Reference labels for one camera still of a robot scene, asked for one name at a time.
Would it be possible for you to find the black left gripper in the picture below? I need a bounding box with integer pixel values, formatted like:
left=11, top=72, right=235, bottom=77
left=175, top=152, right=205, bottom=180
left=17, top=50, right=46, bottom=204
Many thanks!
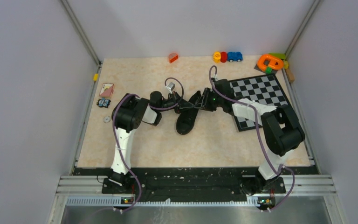
left=158, top=91, right=195, bottom=114

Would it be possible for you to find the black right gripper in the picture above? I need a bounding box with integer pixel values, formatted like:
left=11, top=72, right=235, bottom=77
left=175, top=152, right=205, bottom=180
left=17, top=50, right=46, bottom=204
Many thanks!
left=195, top=88, right=224, bottom=112

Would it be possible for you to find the black shoelace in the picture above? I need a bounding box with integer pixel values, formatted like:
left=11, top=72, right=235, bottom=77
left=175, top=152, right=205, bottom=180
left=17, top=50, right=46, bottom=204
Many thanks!
left=179, top=104, right=203, bottom=110

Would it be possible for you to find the black canvas sneaker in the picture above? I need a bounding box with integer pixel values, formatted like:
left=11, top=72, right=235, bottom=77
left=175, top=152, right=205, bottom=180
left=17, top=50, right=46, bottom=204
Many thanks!
left=176, top=91, right=199, bottom=135

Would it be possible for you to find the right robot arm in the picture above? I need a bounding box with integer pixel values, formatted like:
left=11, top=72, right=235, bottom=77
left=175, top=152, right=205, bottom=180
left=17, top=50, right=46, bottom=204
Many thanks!
left=200, top=78, right=305, bottom=192

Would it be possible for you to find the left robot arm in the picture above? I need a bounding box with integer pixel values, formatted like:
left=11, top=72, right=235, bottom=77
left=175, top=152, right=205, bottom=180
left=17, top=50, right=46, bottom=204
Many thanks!
left=109, top=91, right=201, bottom=193

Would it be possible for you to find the orange toy brick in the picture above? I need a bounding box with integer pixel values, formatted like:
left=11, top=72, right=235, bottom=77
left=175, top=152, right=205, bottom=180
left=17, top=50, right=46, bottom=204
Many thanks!
left=168, top=53, right=179, bottom=63

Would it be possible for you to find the yellow toy cylinder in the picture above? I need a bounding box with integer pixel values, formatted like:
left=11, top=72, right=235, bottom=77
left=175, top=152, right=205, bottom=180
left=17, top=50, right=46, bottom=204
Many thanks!
left=213, top=51, right=221, bottom=63

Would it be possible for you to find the red toy cylinder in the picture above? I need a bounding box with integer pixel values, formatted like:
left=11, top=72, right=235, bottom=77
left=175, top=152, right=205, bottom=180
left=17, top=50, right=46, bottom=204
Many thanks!
left=220, top=51, right=227, bottom=63

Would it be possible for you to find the blue toy car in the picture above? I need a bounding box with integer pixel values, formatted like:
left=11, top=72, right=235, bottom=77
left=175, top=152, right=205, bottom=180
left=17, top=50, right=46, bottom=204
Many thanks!
left=227, top=52, right=243, bottom=62

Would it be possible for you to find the black white checkerboard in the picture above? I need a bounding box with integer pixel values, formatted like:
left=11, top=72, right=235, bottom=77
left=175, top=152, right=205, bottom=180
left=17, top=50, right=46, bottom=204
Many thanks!
left=228, top=73, right=299, bottom=133

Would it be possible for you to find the pink tangram puzzle box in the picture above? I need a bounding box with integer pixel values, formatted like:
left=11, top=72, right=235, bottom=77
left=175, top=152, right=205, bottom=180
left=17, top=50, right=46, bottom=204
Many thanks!
left=99, top=83, right=115, bottom=98

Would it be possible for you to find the small blue toy robot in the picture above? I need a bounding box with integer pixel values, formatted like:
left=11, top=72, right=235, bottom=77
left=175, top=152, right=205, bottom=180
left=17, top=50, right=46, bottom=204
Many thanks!
left=96, top=98, right=111, bottom=108

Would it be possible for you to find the wooden block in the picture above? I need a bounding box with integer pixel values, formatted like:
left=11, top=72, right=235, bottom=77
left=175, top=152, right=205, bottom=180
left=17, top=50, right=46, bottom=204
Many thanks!
left=285, top=69, right=295, bottom=83

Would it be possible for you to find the green toy block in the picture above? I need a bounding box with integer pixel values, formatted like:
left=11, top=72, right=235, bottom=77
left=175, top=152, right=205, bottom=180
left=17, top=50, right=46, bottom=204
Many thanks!
left=269, top=53, right=287, bottom=60

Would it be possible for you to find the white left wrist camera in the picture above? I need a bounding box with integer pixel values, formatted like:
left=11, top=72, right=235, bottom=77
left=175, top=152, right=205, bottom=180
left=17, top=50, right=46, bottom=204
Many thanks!
left=165, top=82, right=175, bottom=94

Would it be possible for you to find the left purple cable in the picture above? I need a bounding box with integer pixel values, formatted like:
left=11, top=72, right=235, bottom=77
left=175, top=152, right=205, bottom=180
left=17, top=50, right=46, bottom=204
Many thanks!
left=112, top=77, right=185, bottom=214

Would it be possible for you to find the purple cable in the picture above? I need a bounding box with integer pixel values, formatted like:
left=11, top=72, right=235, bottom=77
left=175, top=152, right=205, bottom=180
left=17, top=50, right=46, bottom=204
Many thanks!
left=112, top=77, right=185, bottom=214
left=209, top=65, right=296, bottom=212

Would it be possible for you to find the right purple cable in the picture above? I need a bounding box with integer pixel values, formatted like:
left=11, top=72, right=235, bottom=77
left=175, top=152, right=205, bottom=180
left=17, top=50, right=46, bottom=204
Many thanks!
left=209, top=65, right=296, bottom=212

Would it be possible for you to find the orange plastic ring toy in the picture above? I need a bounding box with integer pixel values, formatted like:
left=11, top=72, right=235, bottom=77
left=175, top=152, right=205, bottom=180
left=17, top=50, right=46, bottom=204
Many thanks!
left=256, top=54, right=284, bottom=74

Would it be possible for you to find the yellow clip on rail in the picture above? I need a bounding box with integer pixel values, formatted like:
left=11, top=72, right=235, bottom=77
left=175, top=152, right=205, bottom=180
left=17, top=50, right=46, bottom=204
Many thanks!
left=93, top=73, right=98, bottom=82

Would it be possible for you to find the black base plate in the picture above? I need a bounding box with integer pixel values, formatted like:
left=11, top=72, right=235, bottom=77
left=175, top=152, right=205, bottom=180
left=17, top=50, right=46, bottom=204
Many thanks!
left=102, top=167, right=320, bottom=203

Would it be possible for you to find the aluminium frame rail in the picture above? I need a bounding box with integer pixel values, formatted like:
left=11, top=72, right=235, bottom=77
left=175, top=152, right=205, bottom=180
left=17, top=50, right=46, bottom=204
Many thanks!
left=59, top=0, right=102, bottom=66

